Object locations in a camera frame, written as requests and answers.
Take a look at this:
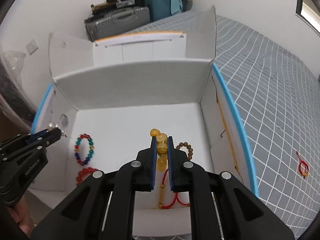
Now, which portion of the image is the dark framed window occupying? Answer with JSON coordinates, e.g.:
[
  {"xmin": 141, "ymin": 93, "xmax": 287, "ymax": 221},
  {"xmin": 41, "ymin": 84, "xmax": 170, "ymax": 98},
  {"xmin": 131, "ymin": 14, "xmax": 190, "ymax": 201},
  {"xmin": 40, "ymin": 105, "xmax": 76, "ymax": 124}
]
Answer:
[{"xmin": 296, "ymin": 0, "xmax": 319, "ymax": 35}]

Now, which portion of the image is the yellow amber bead bracelet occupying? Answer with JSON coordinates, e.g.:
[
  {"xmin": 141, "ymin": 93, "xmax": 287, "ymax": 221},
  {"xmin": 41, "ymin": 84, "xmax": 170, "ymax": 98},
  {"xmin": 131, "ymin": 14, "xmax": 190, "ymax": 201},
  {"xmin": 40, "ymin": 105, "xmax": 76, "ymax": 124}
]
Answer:
[{"xmin": 149, "ymin": 128, "xmax": 169, "ymax": 173}]

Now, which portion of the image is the person's left hand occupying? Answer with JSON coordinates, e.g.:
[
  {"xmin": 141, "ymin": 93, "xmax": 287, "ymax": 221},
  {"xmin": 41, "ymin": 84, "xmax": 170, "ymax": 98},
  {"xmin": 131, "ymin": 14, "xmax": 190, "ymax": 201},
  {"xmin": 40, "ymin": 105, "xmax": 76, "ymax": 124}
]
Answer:
[{"xmin": 7, "ymin": 196, "xmax": 34, "ymax": 237}]

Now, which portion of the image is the grey checked bed sheet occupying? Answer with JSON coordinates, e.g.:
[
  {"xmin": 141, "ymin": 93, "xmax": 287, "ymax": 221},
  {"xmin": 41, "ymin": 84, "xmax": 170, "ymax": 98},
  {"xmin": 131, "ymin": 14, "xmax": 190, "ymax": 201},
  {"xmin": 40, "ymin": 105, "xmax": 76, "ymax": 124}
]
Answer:
[{"xmin": 130, "ymin": 10, "xmax": 320, "ymax": 239}]

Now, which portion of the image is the white pearl strand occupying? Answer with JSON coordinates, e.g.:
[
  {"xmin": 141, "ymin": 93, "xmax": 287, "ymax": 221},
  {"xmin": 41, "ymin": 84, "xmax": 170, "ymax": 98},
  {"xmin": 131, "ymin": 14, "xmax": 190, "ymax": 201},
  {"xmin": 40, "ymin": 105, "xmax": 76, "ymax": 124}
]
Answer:
[{"xmin": 48, "ymin": 122, "xmax": 67, "ymax": 137}]

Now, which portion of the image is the brown wooden bead bracelet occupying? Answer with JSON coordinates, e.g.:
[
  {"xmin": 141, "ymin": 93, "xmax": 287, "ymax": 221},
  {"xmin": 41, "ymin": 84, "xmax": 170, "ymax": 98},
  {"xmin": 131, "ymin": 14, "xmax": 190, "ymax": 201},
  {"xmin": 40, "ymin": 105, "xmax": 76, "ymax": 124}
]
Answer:
[{"xmin": 175, "ymin": 141, "xmax": 194, "ymax": 162}]

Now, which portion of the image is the red braided cord bracelet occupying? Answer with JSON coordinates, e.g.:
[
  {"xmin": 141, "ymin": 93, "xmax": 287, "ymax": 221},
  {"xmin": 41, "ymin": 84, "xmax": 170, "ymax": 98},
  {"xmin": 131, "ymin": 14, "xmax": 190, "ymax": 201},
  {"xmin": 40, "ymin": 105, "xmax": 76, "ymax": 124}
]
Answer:
[{"xmin": 295, "ymin": 151, "xmax": 310, "ymax": 179}]

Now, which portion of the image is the multicolour glass bead bracelet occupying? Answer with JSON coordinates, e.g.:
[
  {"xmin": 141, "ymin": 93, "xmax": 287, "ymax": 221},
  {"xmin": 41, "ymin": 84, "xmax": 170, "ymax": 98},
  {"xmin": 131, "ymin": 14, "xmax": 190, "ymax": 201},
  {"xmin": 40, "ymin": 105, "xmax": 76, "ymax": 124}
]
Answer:
[{"xmin": 74, "ymin": 133, "xmax": 95, "ymax": 166}]

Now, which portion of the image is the grey hard suitcase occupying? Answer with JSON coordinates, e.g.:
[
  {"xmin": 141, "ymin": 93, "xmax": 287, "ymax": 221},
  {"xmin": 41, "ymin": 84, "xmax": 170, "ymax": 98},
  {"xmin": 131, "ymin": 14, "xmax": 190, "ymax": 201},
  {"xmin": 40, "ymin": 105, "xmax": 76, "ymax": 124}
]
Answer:
[{"xmin": 85, "ymin": 7, "xmax": 150, "ymax": 42}]

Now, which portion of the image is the white cardboard storage box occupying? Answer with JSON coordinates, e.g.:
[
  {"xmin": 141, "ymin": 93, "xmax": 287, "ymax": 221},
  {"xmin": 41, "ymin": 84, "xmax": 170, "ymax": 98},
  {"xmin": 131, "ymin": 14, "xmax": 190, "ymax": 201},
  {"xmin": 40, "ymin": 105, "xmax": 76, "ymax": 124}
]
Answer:
[{"xmin": 33, "ymin": 7, "xmax": 258, "ymax": 239}]

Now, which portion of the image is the red bead bracelet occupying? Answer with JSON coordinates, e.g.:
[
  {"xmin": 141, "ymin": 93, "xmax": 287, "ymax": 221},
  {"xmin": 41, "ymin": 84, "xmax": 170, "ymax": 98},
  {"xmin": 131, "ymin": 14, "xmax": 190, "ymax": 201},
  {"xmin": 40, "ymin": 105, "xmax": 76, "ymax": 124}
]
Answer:
[{"xmin": 75, "ymin": 167, "xmax": 99, "ymax": 186}]

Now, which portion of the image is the clear plastic wrapped bundle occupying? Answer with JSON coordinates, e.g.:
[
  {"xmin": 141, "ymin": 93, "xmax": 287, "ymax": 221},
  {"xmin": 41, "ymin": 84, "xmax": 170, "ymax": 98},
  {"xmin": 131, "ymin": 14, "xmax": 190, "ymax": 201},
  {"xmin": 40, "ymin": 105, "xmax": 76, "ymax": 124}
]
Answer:
[{"xmin": 1, "ymin": 50, "xmax": 36, "ymax": 131}]

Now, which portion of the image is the white wall socket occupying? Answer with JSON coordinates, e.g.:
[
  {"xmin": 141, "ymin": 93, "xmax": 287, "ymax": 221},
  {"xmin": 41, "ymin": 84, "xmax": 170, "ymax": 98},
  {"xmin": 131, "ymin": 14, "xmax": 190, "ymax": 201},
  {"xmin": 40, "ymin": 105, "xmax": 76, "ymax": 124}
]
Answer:
[{"xmin": 25, "ymin": 39, "xmax": 39, "ymax": 55}]

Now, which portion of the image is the light blue towel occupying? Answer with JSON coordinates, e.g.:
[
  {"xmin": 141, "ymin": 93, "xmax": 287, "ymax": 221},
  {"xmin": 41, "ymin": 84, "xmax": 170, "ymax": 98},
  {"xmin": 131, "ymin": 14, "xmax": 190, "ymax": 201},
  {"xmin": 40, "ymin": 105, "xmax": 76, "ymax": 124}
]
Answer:
[{"xmin": 170, "ymin": 0, "xmax": 183, "ymax": 16}]

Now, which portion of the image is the red cord bracelet gold charm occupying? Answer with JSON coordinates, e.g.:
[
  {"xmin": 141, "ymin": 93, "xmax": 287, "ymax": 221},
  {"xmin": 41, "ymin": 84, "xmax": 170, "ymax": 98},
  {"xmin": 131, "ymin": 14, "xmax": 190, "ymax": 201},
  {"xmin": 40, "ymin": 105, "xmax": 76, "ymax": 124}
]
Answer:
[{"xmin": 150, "ymin": 170, "xmax": 190, "ymax": 210}]

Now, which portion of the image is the teal hard suitcase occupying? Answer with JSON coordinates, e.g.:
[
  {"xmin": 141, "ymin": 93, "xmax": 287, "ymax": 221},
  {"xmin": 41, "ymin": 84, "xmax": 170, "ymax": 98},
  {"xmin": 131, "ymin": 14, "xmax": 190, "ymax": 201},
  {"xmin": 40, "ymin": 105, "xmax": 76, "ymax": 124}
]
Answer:
[{"xmin": 144, "ymin": 0, "xmax": 172, "ymax": 22}]

